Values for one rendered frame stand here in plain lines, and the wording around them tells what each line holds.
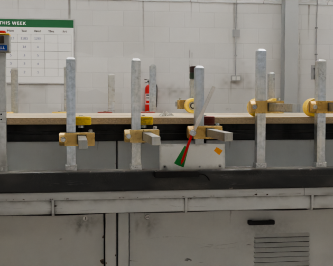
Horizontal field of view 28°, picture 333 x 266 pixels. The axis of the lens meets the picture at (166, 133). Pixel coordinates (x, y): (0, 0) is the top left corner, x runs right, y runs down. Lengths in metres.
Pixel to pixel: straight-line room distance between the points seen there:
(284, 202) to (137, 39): 7.25
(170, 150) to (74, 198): 0.41
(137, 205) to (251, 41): 7.64
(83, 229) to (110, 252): 0.15
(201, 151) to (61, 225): 0.69
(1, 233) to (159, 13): 7.31
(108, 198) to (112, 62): 7.21
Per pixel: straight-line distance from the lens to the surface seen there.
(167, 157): 2.59
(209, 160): 2.62
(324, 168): 2.74
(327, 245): 3.10
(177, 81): 9.84
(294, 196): 2.76
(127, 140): 2.57
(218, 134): 2.39
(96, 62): 9.73
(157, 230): 2.89
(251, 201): 2.71
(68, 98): 2.56
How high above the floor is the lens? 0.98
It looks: 3 degrees down
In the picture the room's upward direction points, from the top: straight up
